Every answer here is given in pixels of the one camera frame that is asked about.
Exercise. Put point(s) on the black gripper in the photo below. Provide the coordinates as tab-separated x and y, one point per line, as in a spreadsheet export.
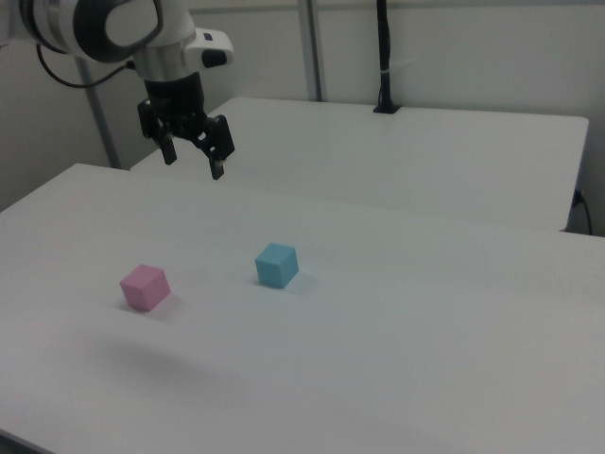
175	101

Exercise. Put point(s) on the blue cube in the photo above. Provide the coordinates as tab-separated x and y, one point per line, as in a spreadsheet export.
276	267

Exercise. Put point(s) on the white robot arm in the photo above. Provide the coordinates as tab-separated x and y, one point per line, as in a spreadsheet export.
175	23

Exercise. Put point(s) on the pink cube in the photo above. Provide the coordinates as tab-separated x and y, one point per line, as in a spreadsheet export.
144	288

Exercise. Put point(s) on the black camera stand pole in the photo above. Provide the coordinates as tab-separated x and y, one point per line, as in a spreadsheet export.
385	57

